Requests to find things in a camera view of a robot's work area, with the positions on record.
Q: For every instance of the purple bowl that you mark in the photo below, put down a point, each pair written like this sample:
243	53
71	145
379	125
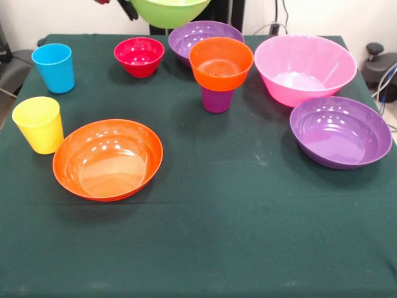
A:
183	38
341	139

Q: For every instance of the yellow plastic cup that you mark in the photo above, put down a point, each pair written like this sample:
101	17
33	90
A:
38	136

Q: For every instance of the large orange bowl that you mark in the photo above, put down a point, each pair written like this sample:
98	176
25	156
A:
105	161

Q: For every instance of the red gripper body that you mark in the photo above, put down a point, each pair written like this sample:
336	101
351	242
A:
102	2

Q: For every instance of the green bowl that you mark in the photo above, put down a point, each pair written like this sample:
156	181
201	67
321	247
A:
170	15

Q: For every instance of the black chair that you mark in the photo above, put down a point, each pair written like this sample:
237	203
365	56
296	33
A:
14	71

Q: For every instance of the blue plastic cup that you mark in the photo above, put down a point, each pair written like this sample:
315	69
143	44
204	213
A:
57	77

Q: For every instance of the purple plastic cup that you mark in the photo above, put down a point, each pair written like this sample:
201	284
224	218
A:
217	101

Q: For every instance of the large pink bowl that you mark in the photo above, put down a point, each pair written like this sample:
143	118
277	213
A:
304	90

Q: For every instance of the small orange bowl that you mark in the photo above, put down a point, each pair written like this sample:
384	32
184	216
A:
220	80

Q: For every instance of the small red bowl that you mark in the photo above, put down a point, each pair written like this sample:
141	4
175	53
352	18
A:
139	63

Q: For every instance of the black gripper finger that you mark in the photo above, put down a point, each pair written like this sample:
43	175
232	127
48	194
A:
129	10

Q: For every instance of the black equipment with knob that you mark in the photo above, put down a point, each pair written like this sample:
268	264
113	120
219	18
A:
376	71

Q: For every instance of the dark green table cloth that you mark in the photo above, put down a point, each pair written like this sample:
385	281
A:
198	232

